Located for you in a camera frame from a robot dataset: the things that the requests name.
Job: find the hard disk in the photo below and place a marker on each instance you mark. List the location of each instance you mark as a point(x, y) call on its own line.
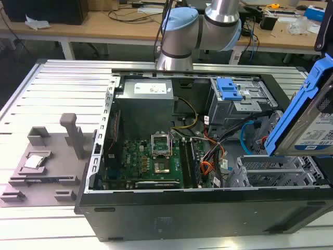
point(309, 127)

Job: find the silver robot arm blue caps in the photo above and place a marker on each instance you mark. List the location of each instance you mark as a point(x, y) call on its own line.
point(179, 34)

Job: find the blue cardboard box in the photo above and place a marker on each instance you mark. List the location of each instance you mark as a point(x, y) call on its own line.
point(313, 13)

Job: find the clear plastic bag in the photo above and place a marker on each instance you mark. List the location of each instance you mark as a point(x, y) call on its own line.
point(301, 26)

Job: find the small black box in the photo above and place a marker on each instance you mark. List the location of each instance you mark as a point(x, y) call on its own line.
point(268, 22)

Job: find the white paper label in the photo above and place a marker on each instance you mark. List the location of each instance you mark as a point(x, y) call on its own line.
point(235, 56)

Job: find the blue plastic drive carrier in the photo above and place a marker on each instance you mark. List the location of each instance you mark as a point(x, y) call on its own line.
point(229, 89)

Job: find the grey metal drive cage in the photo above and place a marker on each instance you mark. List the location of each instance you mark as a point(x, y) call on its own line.
point(226, 112)

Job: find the black RAM stick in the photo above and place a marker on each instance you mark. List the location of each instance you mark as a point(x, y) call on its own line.
point(195, 164)
point(186, 164)

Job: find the grey power supply unit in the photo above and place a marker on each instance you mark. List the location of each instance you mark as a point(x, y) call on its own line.
point(145, 109)

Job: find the CPU socket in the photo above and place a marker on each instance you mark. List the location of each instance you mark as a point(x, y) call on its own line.
point(161, 168)

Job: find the wooden desk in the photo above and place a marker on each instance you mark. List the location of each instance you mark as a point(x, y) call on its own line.
point(104, 28)

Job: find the green motherboard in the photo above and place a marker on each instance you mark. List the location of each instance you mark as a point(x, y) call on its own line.
point(135, 156)

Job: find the black graphics card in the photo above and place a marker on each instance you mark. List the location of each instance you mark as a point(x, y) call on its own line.
point(156, 185)

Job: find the black PC case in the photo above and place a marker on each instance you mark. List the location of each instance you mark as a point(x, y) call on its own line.
point(182, 216)

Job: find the black case fan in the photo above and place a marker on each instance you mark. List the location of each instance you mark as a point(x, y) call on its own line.
point(114, 135)

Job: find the black box on desk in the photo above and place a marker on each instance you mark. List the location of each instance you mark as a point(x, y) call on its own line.
point(44, 10)

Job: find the white crumpled tissue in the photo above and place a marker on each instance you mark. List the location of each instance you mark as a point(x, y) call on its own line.
point(36, 23)

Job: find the grey parts rack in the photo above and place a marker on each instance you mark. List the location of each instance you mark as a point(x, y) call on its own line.
point(52, 166)

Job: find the silver CPU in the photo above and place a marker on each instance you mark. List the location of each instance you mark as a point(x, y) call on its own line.
point(35, 161)

